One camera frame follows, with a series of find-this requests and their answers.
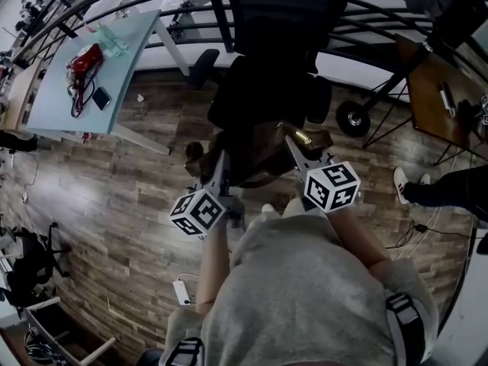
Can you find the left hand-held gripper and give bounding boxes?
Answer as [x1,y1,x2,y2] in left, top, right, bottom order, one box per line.
[169,149,246,240]

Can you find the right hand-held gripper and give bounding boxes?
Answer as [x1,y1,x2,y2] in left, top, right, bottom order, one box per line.
[285,135,361,214]

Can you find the brown leather bag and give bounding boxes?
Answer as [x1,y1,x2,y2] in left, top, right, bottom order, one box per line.
[185,120,335,190]

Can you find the black mesh office chair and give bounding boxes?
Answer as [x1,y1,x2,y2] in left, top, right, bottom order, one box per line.
[188,0,348,133]

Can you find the person's right forearm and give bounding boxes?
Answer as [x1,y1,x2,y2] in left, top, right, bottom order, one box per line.
[326,205,393,271]

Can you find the person's left forearm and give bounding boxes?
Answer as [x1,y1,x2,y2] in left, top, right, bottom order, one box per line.
[194,222,234,319]

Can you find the black swivel chair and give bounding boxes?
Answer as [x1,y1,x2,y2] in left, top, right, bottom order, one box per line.
[5,221,72,305]

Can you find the person's legs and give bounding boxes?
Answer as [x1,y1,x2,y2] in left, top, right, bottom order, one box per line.
[261,197,306,219]

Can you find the black coat rack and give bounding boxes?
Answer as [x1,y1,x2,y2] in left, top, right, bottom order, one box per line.
[335,0,488,139]

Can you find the white power strip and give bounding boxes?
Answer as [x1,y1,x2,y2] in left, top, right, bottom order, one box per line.
[172,278,192,307]

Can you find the wooden side table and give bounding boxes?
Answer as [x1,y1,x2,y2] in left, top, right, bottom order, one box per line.
[361,32,488,168]

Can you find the person's grey shirt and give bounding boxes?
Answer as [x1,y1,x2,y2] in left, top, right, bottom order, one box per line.
[158,213,440,366]

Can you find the black metal railing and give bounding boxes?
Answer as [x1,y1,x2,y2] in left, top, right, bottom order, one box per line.
[11,0,488,104]

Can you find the black smartphone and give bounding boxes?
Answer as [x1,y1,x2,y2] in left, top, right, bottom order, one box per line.
[92,86,112,111]

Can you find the pale blue table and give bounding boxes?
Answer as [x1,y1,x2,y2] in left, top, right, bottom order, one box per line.
[25,8,191,156]

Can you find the white handheld device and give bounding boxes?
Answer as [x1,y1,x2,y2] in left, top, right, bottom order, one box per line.
[438,82,457,118]

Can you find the small black object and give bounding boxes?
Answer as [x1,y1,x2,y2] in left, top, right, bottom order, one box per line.
[457,99,481,124]

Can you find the red handbag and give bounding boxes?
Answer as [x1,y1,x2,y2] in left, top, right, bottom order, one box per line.
[65,43,107,119]

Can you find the grey cap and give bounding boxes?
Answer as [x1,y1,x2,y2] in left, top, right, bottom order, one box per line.
[406,0,454,19]

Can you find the black hanging bag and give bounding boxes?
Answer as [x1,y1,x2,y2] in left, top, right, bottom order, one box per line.
[434,0,478,50]

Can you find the beige wooden desk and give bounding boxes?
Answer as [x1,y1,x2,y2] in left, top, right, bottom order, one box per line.
[0,61,45,131]

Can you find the white desk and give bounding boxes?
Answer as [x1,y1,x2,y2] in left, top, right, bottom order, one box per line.
[434,219,488,366]

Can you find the black white shoulder strap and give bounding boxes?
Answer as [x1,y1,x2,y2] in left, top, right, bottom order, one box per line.
[384,291,427,366]
[163,336,206,366]

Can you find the white wooden shelf frame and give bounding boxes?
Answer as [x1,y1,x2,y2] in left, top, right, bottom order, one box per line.
[0,295,117,366]

